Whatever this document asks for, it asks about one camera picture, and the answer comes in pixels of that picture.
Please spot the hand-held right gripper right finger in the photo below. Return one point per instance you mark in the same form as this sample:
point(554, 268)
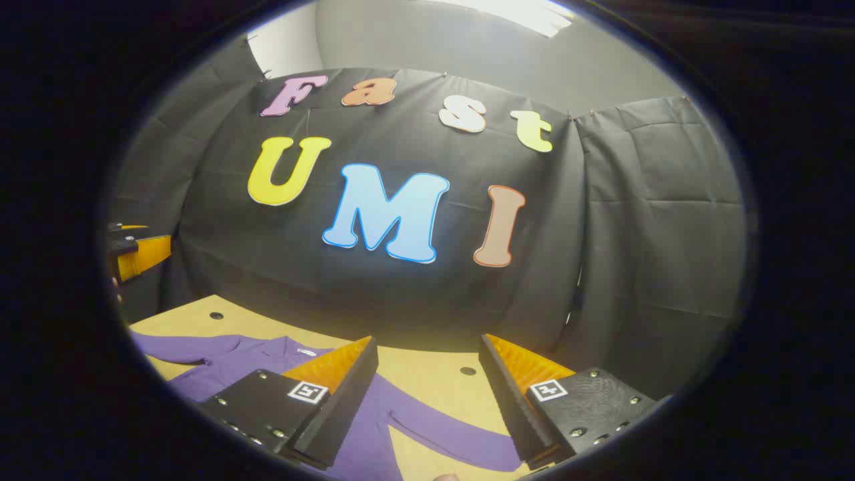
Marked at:
point(511, 407)

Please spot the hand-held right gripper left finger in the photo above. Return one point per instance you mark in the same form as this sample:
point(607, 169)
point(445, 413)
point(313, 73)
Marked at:
point(340, 407)

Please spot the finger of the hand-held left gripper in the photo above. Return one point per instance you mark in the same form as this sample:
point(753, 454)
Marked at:
point(130, 228)
point(150, 254)

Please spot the purple knit cardigan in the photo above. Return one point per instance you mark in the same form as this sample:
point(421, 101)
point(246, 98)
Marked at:
point(220, 367)

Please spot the black backdrop cloth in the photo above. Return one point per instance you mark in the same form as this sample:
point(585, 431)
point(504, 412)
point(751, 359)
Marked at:
point(401, 294)

